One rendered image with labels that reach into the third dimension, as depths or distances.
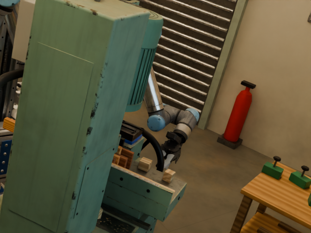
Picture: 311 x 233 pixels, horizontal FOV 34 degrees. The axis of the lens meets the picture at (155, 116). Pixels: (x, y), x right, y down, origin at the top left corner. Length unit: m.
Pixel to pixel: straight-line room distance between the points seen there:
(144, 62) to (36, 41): 0.41
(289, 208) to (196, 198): 1.01
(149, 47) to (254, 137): 3.24
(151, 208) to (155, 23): 0.61
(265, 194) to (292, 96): 1.84
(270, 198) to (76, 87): 1.76
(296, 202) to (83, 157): 1.77
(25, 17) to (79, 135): 0.33
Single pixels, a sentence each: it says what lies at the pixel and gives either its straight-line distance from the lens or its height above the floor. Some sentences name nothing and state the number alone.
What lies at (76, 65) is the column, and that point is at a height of 1.38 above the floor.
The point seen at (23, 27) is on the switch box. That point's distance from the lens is 1.34.
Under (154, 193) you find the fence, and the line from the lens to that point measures 1.67.
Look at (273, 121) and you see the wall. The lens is 4.61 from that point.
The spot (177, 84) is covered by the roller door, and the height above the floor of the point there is 0.30.
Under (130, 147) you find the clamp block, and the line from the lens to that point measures 1.85.
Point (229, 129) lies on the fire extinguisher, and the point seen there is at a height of 0.15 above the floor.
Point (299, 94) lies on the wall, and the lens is 4.50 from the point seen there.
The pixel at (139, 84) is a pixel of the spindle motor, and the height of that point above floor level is 1.26.
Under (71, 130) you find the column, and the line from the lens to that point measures 1.29.
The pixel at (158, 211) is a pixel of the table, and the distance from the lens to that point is 1.70.
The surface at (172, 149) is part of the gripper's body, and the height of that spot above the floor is 0.85.
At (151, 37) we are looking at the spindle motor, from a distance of 1.53.
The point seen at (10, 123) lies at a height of 0.93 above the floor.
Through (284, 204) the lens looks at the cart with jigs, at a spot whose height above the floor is 0.53.
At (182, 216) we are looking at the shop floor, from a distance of 3.37.
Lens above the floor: 1.77
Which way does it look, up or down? 22 degrees down
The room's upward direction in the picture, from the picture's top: 16 degrees clockwise
